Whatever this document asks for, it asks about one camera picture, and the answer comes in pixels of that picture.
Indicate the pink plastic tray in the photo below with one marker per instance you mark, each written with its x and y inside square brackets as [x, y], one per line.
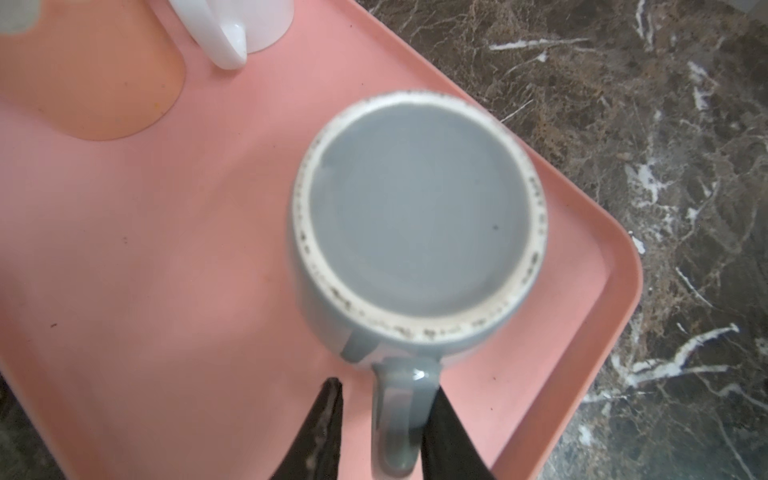
[150, 327]

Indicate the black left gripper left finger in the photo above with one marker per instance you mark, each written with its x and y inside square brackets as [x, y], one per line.
[315, 451]

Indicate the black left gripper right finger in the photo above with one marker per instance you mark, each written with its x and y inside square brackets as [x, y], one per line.
[447, 452]

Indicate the light grey ceramic mug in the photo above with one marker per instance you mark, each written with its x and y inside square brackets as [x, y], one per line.
[418, 226]

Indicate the beige ceramic mug back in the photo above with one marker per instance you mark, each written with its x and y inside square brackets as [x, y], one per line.
[95, 70]

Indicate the white ceramic mug back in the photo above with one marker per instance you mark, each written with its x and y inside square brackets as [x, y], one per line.
[229, 30]

